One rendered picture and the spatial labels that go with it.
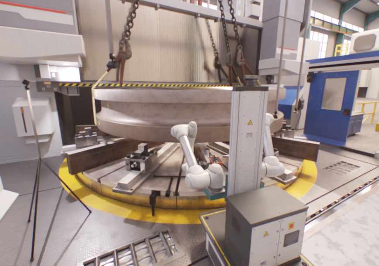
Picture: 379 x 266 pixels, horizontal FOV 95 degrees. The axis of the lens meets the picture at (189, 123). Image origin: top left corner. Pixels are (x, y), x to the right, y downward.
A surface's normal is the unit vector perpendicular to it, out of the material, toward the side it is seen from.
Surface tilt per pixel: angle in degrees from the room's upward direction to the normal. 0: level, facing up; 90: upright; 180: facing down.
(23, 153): 90
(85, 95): 90
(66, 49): 90
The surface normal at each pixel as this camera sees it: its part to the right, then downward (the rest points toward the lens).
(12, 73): 0.47, 0.18
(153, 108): -0.26, 0.19
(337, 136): -0.89, 0.09
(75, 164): 0.79, 0.12
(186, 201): -0.01, 0.20
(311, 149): -0.62, 0.16
